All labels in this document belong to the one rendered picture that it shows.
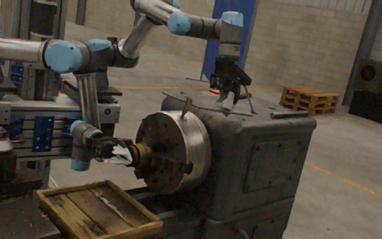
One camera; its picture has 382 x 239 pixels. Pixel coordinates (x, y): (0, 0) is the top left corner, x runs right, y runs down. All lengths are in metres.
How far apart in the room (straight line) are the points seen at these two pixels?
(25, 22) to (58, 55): 0.57
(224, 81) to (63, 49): 0.59
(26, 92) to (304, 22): 11.18
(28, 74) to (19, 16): 0.26
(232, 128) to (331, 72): 10.75
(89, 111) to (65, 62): 0.27
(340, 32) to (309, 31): 0.94
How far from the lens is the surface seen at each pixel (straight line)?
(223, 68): 1.44
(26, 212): 1.30
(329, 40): 12.30
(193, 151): 1.45
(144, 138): 1.50
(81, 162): 1.66
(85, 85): 1.72
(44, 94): 2.12
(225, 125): 1.52
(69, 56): 1.55
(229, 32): 1.44
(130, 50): 2.05
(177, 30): 1.43
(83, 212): 1.49
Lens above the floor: 1.60
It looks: 14 degrees down
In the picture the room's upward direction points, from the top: 11 degrees clockwise
